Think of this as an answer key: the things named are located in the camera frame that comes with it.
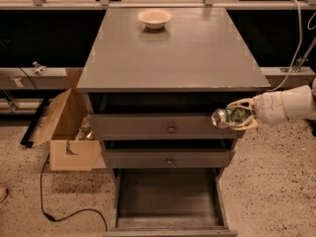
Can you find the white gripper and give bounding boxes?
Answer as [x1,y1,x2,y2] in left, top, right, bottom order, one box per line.
[226,91,286,130]

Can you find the crushed green can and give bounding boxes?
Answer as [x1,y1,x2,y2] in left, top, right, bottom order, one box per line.
[211,108,252,129]

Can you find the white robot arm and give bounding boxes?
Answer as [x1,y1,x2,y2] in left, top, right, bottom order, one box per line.
[227,83,316,130]

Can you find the grey drawer cabinet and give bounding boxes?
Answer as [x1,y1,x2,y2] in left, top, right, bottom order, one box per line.
[76,6,272,237]

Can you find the grey top drawer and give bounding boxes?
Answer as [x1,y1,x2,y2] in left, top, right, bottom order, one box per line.
[88,93,244,140]

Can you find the grey drawer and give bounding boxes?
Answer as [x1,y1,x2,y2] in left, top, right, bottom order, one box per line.
[104,139,235,169]
[105,168,237,237]
[88,93,244,140]

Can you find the grey middle drawer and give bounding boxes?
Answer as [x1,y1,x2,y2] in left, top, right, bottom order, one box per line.
[104,139,235,169]

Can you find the grey bottom drawer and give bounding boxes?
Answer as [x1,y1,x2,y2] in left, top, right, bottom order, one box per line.
[105,168,237,237]

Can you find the white bowl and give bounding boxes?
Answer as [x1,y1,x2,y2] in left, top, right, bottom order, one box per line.
[137,9,172,30]

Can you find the cans inside cardboard box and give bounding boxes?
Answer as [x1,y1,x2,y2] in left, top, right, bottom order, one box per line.
[76,124,95,140]

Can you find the open cardboard box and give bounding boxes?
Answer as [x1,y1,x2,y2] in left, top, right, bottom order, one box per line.
[33,68,102,171]

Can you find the small crumpled silver object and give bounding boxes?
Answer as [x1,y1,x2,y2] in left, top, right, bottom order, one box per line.
[33,61,47,75]

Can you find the tan shoe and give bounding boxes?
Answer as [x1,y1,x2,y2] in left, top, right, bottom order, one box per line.
[0,187,9,202]

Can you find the white cable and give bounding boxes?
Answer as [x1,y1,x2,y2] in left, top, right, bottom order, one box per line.
[266,0,304,93]

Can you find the black power cable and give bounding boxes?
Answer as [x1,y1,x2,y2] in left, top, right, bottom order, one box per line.
[39,153,109,231]

